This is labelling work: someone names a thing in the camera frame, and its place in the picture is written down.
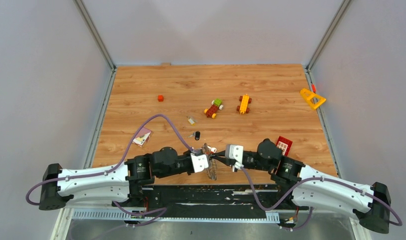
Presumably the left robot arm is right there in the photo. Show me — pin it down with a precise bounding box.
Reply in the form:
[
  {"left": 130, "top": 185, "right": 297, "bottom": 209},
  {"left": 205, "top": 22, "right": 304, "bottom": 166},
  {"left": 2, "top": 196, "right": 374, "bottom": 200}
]
[{"left": 38, "top": 147, "right": 209, "bottom": 211}]

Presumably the key with black fob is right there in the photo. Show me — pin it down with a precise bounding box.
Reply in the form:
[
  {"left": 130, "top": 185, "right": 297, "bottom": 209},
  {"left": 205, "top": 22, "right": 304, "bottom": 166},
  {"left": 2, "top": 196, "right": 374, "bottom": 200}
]
[{"left": 188, "top": 131, "right": 201, "bottom": 141}]

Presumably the red window brick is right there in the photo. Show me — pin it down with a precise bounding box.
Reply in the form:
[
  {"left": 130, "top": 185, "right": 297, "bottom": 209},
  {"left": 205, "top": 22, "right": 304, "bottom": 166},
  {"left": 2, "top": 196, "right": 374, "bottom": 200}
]
[{"left": 276, "top": 136, "right": 293, "bottom": 156}]

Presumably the red playing card deck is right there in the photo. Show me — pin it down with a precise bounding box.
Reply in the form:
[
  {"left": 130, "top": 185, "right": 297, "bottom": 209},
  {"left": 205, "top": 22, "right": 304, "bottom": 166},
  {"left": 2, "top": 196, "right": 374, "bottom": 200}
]
[{"left": 133, "top": 127, "right": 153, "bottom": 147}]

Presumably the red yellow toy brick car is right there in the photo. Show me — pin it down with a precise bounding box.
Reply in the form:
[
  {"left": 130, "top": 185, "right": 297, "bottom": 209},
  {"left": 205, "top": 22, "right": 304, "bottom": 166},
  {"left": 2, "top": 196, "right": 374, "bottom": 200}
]
[{"left": 204, "top": 98, "right": 224, "bottom": 119}]

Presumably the yellow brown toy brick car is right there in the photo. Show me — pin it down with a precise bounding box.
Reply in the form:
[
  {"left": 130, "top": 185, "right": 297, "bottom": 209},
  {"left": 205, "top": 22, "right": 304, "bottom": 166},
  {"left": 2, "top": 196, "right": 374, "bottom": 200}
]
[{"left": 237, "top": 94, "right": 252, "bottom": 115}]

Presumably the yellow triangular brick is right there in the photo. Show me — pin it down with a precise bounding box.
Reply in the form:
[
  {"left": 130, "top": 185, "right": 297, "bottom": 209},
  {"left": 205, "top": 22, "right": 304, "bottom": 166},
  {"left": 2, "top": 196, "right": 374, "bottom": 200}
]
[{"left": 300, "top": 88, "right": 326, "bottom": 110}]

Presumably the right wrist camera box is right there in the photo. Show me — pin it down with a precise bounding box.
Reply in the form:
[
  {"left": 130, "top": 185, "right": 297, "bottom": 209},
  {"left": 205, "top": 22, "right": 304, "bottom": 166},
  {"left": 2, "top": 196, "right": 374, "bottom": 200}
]
[{"left": 225, "top": 144, "right": 244, "bottom": 172}]

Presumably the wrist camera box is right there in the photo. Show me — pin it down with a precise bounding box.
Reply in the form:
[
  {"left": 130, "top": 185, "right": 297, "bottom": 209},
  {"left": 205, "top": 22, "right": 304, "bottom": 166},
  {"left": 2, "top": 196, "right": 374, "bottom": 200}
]
[
  {"left": 190, "top": 153, "right": 209, "bottom": 173},
  {"left": 225, "top": 144, "right": 244, "bottom": 172}
]

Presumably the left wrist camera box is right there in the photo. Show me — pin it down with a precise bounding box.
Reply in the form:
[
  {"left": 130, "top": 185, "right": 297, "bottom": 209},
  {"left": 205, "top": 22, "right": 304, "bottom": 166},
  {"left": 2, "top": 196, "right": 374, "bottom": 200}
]
[{"left": 190, "top": 153, "right": 209, "bottom": 173}]

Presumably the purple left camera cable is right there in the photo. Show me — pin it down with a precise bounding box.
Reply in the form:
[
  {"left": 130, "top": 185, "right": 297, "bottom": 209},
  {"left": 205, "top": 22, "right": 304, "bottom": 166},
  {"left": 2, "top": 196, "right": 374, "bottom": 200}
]
[{"left": 25, "top": 113, "right": 203, "bottom": 229}]

